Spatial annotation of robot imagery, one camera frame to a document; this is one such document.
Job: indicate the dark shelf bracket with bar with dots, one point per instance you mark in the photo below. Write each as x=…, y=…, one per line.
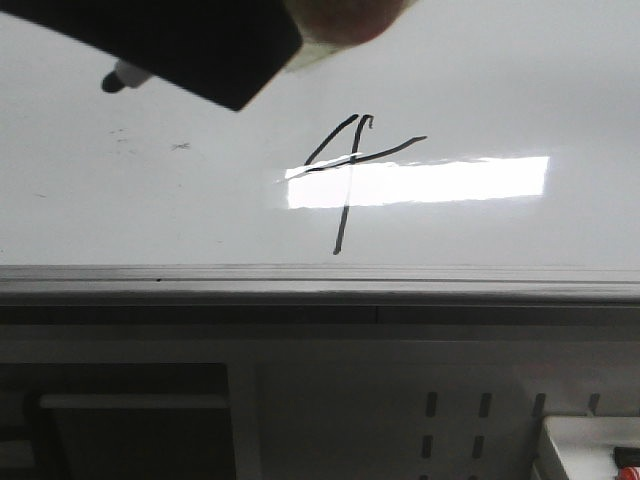
x=116, y=421

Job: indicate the red capped marker in tray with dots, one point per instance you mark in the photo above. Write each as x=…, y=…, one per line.
x=629, y=473

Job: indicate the grey perforated pegboard panel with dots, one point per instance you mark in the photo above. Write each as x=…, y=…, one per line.
x=410, y=421

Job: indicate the white whiteboard with grey frame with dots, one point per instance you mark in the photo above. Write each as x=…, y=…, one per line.
x=477, y=163

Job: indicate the white whiteboard marker with tape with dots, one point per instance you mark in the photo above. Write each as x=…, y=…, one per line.
x=330, y=26

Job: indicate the black marker in tray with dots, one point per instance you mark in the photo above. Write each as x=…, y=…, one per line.
x=626, y=457

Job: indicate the white plastic marker tray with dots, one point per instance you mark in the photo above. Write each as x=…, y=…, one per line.
x=571, y=447

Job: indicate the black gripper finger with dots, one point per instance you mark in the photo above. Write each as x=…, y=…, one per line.
x=222, y=51

